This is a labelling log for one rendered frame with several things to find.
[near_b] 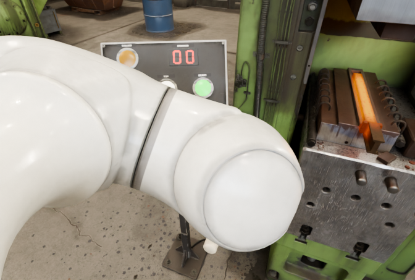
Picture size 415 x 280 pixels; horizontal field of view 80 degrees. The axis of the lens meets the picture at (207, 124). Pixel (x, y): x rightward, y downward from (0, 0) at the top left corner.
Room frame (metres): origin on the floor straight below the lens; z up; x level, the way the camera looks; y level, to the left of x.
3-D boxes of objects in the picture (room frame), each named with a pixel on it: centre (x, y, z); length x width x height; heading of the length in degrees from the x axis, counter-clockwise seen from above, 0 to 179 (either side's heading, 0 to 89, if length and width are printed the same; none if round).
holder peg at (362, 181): (0.48, -0.44, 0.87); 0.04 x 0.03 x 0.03; 160
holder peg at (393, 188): (0.46, -0.51, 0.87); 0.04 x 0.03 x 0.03; 160
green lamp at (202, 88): (0.61, 0.01, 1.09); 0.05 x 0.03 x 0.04; 70
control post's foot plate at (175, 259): (0.69, 0.12, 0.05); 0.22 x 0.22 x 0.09; 70
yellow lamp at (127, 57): (0.64, 0.22, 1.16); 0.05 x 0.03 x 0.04; 70
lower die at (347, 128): (0.77, -0.51, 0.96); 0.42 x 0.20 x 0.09; 160
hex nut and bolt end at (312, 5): (0.78, -0.31, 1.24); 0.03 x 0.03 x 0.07; 70
